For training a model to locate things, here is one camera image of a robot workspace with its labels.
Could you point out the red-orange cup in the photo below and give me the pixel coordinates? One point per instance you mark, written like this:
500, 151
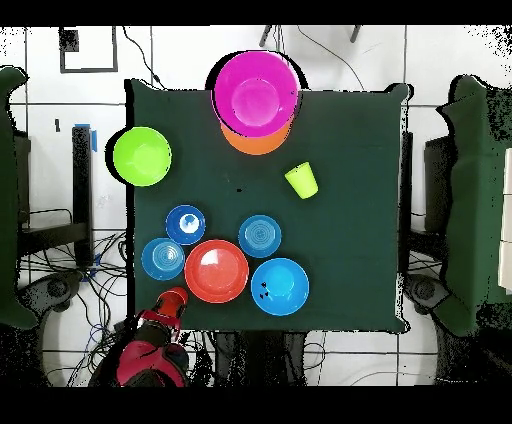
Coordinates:
172, 302

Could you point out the large light orange bowl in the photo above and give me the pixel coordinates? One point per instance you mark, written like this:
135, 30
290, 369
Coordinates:
256, 146

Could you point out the large pink bowl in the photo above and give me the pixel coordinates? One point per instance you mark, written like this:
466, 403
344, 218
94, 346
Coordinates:
256, 96

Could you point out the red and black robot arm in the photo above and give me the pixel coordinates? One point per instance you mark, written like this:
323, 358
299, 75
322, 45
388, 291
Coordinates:
136, 364

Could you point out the small light blue bowl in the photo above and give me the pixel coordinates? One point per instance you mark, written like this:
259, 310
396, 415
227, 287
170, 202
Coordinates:
260, 236
163, 259

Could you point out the shallow red-orange bowl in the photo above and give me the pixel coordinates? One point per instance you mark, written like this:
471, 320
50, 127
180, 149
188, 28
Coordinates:
216, 272

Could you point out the small dark blue bowl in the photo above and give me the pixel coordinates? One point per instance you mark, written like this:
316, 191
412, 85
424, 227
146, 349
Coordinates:
176, 232

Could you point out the black chair base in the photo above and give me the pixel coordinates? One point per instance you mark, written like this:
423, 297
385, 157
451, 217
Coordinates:
56, 288

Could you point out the medium blue bowl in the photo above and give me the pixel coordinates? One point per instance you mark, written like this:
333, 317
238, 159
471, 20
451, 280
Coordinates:
280, 288

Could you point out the light green bowl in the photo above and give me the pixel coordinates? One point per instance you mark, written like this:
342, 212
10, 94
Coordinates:
142, 156

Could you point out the green cloth covered table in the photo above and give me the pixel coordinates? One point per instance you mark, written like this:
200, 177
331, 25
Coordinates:
468, 200
8, 200

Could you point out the light green cup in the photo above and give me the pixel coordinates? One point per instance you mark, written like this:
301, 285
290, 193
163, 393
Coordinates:
302, 180

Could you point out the dark green tablecloth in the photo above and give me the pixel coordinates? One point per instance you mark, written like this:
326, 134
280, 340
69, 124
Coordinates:
352, 200

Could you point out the dark grey chair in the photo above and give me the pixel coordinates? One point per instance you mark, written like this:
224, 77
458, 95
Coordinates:
424, 290

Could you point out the grey tripod legs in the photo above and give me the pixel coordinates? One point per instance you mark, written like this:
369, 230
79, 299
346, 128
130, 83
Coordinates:
266, 36

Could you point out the beige box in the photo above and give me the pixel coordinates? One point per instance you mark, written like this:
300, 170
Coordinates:
507, 240

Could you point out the black bench frame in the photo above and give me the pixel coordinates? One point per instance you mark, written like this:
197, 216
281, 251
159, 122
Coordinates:
82, 180

